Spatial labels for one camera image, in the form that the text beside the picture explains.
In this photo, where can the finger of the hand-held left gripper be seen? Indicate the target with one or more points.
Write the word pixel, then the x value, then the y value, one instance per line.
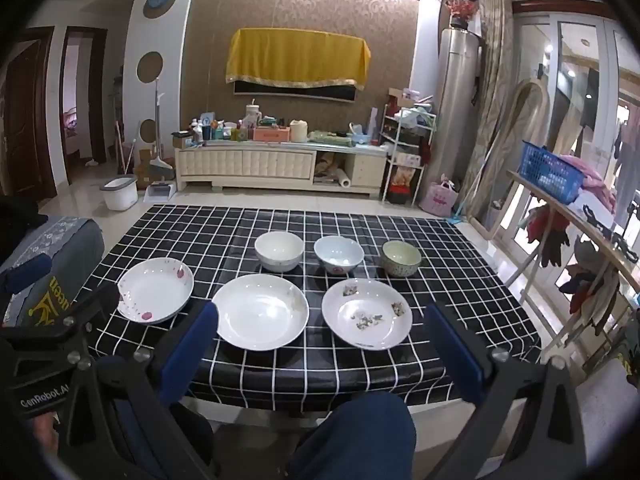
pixel 27 269
pixel 97 302

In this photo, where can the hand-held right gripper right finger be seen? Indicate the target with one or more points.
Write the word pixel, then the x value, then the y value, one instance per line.
pixel 455 355

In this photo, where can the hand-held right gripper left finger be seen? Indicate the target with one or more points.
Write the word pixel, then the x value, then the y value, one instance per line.
pixel 192 350

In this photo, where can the pink dotted white plate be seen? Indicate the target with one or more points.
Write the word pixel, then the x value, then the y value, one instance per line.
pixel 156 291

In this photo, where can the plain white plate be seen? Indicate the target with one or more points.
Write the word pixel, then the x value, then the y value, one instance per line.
pixel 260 312

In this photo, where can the floral white plate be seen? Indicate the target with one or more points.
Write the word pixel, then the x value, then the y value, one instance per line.
pixel 367 315

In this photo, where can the white bowl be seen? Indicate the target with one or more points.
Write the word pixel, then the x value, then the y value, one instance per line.
pixel 278 252

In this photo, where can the light blue bowl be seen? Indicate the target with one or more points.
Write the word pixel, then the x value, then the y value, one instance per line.
pixel 339 256

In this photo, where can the person's left hand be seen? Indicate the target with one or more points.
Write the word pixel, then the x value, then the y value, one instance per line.
pixel 45 430

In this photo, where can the person's left leg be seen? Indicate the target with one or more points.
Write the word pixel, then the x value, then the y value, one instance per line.
pixel 195 430

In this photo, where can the person's leg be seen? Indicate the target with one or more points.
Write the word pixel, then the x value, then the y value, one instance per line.
pixel 195 430
pixel 355 440

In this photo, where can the green bowl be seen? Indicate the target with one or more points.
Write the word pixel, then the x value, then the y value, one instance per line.
pixel 401 260

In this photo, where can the black checked tablecloth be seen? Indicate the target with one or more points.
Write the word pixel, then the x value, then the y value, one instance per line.
pixel 300 375

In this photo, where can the white bucket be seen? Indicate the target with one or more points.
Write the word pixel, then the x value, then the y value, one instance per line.
pixel 119 192

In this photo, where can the person's right leg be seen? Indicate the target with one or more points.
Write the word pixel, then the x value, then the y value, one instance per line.
pixel 355 440

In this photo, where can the hanging dark gloves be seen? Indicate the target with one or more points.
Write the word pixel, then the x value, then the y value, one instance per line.
pixel 547 237

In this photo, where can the white broom with dustpan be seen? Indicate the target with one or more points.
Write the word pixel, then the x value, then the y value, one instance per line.
pixel 160 165

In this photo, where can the pink bag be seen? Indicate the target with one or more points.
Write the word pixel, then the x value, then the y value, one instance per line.
pixel 440 197

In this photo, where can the wooden rack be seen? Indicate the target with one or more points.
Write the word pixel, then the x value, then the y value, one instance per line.
pixel 575 220

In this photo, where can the cream television cabinet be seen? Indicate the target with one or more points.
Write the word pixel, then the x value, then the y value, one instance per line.
pixel 250 162

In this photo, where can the white shelf rack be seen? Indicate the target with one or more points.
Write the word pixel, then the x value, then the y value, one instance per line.
pixel 407 160

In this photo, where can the blue plastic basket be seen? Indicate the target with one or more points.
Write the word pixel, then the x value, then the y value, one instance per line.
pixel 547 170

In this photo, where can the white paper roll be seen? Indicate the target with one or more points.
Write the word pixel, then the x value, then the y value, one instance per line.
pixel 339 178

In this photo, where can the pile of pink clothes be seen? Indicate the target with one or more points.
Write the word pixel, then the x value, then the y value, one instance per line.
pixel 592 180

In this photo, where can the pink box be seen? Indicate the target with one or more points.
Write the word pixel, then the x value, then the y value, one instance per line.
pixel 271 134

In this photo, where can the cream jar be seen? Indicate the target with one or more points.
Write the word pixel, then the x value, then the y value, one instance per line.
pixel 299 131

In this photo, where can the silver standing air conditioner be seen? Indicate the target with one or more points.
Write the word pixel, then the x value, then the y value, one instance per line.
pixel 459 110

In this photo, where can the beige patterned curtain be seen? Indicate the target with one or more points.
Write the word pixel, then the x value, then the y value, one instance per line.
pixel 492 110

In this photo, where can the black television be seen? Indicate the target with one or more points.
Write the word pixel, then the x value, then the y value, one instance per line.
pixel 300 91

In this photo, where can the yellow cloth cover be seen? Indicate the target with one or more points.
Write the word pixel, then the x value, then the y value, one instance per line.
pixel 297 55

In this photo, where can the red flower vase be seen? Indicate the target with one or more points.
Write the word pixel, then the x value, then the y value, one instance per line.
pixel 462 10

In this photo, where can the blue round wall decoration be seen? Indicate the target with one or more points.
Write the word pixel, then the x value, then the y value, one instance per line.
pixel 160 1

